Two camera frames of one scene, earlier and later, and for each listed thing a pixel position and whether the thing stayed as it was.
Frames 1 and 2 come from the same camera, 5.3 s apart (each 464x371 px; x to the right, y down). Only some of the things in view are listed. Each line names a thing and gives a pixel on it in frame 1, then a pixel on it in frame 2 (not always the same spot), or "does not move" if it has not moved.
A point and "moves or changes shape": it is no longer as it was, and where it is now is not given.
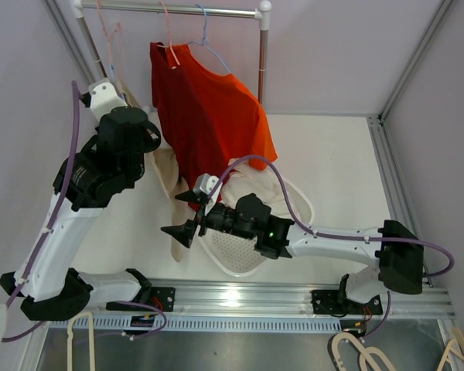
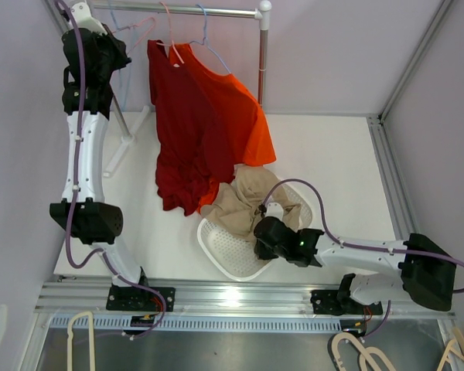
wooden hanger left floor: [70, 336] does not move
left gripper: [149, 142] to [108, 40]
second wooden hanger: [373, 350] does not move
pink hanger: [107, 36] moves or changes shape
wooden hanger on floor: [334, 345] does not move
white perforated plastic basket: [241, 256] does not move
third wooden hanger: [459, 348] does not move
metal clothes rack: [262, 12] does not move
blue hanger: [205, 37] does not move
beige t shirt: [168, 168] to [239, 205]
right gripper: [185, 233] to [262, 253]
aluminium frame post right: [376, 123] does not move
